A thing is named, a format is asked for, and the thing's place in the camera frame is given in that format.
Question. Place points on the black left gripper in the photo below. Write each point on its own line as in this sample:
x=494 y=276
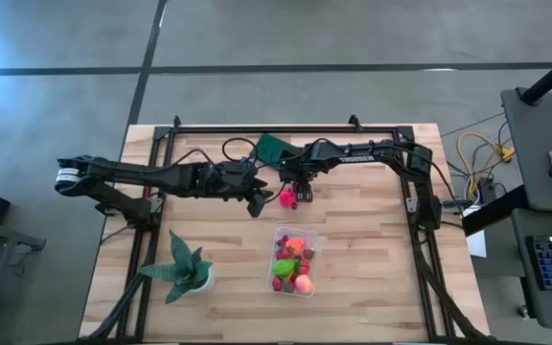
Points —
x=223 y=179

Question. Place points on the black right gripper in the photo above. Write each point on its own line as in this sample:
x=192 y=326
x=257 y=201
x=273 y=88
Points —
x=305 y=165

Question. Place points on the bright pink toy fruit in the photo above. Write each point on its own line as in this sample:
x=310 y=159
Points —
x=286 y=198

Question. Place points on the dark green container lid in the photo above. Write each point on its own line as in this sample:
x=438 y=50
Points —
x=270 y=146

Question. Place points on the orange toy fruit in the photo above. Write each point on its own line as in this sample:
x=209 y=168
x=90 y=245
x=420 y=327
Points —
x=295 y=246

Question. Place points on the green toy lime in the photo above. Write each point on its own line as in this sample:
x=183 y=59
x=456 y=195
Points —
x=283 y=267

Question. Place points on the clear plastic tupperware container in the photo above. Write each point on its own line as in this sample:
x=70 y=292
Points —
x=312 y=275

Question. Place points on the pale peach toy fruit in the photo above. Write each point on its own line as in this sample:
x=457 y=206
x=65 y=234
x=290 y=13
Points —
x=304 y=284

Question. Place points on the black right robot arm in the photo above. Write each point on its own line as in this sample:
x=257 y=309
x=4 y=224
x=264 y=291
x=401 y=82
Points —
x=376 y=153

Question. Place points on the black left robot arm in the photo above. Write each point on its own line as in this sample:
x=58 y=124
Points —
x=137 y=172

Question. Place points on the green plant in white pot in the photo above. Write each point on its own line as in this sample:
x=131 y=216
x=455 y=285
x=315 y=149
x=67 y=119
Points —
x=185 y=270

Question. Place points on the white paper sheet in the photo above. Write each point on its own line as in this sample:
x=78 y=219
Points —
x=477 y=244

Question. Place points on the grey side desk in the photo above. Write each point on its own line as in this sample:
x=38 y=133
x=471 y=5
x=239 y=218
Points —
x=535 y=144

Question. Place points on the grey keyboard desk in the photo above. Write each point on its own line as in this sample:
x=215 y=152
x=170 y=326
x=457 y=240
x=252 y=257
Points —
x=544 y=306

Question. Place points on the black round pole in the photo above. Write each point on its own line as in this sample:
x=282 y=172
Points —
x=551 y=74

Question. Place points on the black aluminium table frame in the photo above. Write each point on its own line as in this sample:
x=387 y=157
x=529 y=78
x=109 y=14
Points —
x=209 y=129

